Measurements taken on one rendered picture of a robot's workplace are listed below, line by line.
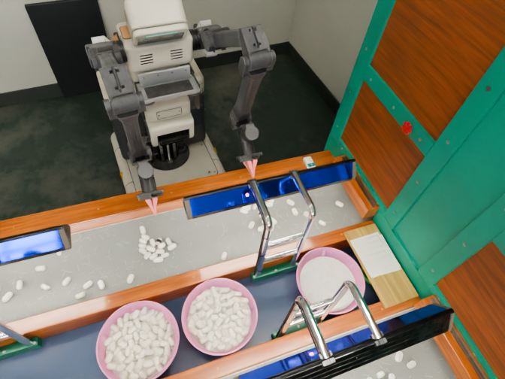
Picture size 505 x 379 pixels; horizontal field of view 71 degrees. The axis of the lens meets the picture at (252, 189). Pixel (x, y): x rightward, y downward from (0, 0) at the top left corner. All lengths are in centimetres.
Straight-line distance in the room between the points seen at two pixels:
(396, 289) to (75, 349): 118
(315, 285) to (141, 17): 118
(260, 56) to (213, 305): 88
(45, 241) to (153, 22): 83
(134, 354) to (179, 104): 108
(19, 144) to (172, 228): 185
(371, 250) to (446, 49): 77
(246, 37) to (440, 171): 74
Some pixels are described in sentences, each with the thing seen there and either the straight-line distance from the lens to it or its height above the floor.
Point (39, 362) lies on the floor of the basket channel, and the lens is 152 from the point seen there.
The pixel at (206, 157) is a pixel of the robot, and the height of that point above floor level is 28.
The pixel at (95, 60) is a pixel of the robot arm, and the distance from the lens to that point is 142.
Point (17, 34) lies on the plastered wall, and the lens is 314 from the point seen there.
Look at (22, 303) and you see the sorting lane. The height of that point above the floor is 74.
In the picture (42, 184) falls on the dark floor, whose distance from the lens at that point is 280.
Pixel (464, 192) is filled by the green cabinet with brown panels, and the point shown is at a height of 123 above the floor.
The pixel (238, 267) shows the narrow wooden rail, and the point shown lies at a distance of 140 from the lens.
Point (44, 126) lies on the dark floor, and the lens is 319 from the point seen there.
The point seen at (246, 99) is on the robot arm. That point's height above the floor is 119.
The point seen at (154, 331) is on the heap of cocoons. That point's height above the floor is 74.
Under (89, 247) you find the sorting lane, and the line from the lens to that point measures 154.
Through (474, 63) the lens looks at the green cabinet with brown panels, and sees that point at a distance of 116.
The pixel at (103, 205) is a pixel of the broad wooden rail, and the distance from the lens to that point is 160.
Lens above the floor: 205
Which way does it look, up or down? 54 degrees down
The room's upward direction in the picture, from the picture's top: 8 degrees clockwise
